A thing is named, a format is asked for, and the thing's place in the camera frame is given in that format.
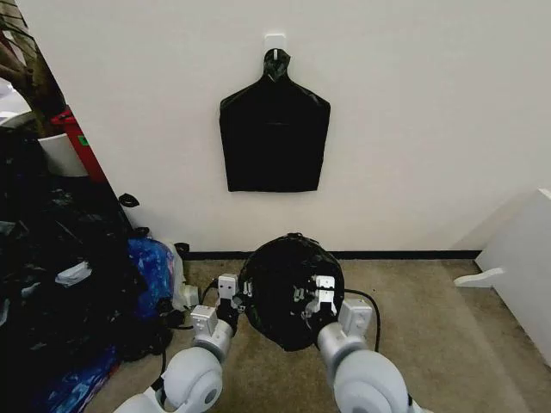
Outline white crumpled paper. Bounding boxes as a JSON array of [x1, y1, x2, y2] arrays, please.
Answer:
[[53, 261, 92, 288]]

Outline blue patterned plastic bag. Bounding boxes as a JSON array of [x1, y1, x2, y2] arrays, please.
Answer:
[[126, 237, 176, 320]]

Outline brown plant trunk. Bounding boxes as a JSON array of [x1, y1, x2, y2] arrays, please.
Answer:
[[0, 25, 65, 135]]

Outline blue crumpled plastic sheet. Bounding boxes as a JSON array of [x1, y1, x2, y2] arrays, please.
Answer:
[[41, 342, 122, 413]]

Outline pile of black garbage bags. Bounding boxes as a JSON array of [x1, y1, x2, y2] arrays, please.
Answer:
[[0, 126, 174, 367]]

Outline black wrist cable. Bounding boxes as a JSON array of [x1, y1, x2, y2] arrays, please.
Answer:
[[198, 277, 221, 309], [344, 289, 383, 353]]

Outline white wall hook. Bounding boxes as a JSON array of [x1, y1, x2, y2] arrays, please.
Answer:
[[263, 33, 291, 61]]

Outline white furniture panel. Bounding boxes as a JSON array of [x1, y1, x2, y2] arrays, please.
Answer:
[[473, 187, 551, 349]]

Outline flat black hanging garbage bag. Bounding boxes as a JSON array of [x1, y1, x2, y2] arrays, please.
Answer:
[[219, 48, 332, 194]]

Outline white furniture foot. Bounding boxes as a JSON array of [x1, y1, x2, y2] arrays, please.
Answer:
[[453, 267, 510, 287]]

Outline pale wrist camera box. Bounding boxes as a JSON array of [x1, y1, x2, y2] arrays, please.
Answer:
[[314, 274, 337, 301], [217, 274, 239, 301]]

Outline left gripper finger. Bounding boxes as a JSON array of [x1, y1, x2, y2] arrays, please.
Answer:
[[231, 277, 254, 312]]

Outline red plastic container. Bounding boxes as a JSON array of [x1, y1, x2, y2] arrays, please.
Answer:
[[49, 108, 107, 184]]

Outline white plant pot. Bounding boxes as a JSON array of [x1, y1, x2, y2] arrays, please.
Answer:
[[37, 133, 90, 178]]

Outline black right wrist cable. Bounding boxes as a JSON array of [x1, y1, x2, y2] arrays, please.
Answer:
[[344, 289, 383, 353]]

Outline round bin with black bag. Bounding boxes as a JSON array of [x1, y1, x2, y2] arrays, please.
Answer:
[[239, 231, 345, 353]]

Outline translucent white plastic bag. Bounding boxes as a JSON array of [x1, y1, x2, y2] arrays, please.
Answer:
[[170, 241, 188, 311]]

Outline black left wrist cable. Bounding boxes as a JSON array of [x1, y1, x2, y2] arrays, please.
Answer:
[[198, 277, 221, 309]]

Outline black baseboard strip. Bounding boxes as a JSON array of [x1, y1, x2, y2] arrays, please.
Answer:
[[183, 250, 482, 262]]

